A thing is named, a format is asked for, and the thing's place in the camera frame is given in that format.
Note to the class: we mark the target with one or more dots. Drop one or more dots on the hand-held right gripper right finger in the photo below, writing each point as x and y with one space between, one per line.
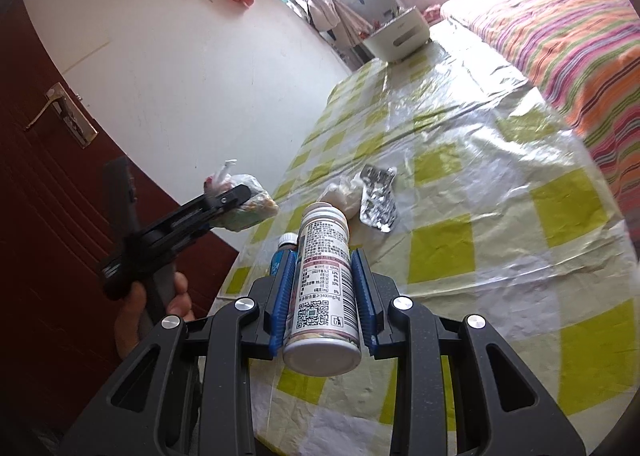
362 298

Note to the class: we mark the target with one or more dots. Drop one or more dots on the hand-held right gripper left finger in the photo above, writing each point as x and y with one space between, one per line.
285 298

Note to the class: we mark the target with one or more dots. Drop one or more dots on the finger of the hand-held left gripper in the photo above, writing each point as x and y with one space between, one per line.
215 208

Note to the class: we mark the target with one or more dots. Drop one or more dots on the clear plastic bag of scraps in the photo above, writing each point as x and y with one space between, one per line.
245 203

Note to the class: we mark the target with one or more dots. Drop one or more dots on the white bottle with pink label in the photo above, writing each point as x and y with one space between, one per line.
322 276

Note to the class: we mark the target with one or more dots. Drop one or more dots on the person's left hand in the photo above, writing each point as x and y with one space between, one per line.
127 318

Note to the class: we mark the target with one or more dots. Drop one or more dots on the blue bottle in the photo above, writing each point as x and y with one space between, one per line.
284 251

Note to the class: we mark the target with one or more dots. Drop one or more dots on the dark red wooden door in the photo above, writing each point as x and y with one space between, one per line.
55 196

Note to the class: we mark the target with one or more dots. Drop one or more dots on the silver foil blister pack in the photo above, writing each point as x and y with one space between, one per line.
380 198

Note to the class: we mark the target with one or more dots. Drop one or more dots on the crumpled white tissue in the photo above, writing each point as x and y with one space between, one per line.
345 196

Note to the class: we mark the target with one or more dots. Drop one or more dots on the beige hanging cloth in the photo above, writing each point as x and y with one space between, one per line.
332 14

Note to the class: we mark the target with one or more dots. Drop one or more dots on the white plastic basket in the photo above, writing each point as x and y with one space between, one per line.
397 34

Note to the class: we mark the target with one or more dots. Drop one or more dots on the striped colourful bed blanket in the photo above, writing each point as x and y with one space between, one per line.
565 36

